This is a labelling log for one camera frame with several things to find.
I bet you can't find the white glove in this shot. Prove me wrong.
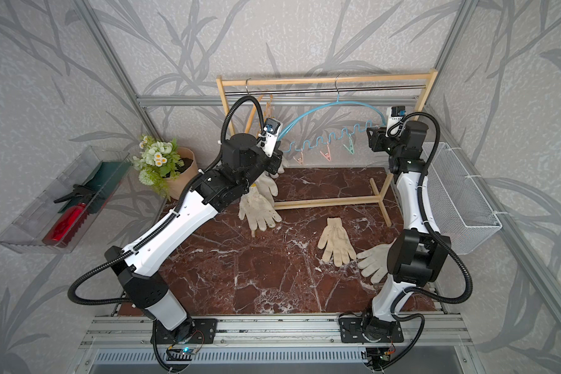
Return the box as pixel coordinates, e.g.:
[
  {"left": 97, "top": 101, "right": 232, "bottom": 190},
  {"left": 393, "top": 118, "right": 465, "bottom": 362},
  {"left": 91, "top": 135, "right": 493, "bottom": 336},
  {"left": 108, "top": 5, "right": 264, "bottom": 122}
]
[
  {"left": 356, "top": 243, "right": 392, "bottom": 285},
  {"left": 238, "top": 185, "right": 281, "bottom": 237},
  {"left": 317, "top": 218, "right": 356, "bottom": 267},
  {"left": 255, "top": 172, "right": 278, "bottom": 207}
]

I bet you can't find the blue clip hanger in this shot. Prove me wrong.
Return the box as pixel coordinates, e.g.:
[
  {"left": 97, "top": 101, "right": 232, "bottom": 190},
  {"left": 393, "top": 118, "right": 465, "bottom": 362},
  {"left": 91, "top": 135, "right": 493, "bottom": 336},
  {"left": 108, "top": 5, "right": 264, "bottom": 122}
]
[{"left": 275, "top": 72, "right": 388, "bottom": 165}]

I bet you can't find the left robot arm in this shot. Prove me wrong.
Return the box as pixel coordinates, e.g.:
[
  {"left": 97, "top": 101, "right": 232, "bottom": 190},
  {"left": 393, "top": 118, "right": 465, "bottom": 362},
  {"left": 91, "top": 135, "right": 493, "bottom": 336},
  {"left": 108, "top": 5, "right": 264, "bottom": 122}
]
[{"left": 68, "top": 95, "right": 282, "bottom": 332}]

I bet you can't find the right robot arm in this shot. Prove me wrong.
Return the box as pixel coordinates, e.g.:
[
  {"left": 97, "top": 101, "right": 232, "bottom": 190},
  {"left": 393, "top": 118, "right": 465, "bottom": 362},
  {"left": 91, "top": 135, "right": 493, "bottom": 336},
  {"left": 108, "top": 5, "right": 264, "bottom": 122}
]
[{"left": 362, "top": 106, "right": 473, "bottom": 330}]

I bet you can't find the wooden clothes rack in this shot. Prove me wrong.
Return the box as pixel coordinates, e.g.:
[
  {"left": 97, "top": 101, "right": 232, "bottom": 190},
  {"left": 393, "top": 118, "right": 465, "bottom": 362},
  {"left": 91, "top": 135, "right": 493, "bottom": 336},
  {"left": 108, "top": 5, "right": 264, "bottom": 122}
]
[{"left": 216, "top": 69, "right": 439, "bottom": 226}]

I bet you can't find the potted white flower plant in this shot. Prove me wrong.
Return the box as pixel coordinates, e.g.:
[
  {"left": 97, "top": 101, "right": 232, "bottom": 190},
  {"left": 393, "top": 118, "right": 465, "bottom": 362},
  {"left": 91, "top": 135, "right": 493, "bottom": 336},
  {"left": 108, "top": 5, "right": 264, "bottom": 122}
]
[{"left": 132, "top": 135, "right": 198, "bottom": 200}]

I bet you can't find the green trowel scoop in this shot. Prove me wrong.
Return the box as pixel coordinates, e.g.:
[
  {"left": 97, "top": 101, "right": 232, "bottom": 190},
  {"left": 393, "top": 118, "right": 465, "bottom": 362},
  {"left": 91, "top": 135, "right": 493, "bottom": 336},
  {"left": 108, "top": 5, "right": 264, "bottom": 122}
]
[{"left": 54, "top": 161, "right": 131, "bottom": 214}]

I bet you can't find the red spray bottle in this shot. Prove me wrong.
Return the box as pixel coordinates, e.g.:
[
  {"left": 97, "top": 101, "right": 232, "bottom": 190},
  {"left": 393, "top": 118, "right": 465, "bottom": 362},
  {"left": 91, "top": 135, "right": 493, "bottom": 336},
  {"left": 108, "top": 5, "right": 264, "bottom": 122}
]
[{"left": 42, "top": 184, "right": 96, "bottom": 248}]

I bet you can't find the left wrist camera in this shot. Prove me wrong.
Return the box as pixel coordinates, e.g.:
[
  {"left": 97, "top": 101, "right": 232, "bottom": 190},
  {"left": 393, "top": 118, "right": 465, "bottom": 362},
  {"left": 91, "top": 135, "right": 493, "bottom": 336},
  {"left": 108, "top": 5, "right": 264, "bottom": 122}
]
[{"left": 260, "top": 118, "right": 283, "bottom": 157}]

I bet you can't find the white wire basket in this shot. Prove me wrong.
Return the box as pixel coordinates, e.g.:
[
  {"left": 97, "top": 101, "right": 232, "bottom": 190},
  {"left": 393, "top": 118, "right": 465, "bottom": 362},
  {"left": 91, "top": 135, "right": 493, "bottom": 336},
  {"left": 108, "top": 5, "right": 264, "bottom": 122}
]
[{"left": 426, "top": 142, "right": 502, "bottom": 255}]

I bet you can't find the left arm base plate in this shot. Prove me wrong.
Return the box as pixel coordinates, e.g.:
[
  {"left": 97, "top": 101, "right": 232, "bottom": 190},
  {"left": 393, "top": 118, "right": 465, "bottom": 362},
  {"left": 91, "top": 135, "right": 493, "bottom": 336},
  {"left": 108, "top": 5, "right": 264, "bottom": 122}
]
[{"left": 151, "top": 317, "right": 218, "bottom": 345}]

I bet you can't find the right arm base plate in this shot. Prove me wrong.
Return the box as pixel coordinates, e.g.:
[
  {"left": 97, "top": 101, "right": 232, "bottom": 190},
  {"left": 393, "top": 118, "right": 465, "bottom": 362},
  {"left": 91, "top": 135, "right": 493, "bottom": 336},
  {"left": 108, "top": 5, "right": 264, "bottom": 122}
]
[{"left": 338, "top": 313, "right": 405, "bottom": 344}]

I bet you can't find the clear plastic wall bin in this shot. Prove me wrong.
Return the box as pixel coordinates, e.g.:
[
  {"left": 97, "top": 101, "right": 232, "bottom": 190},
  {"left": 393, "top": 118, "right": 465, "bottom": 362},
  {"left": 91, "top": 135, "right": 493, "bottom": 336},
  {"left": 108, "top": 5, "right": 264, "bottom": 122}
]
[{"left": 0, "top": 146, "right": 131, "bottom": 254}]

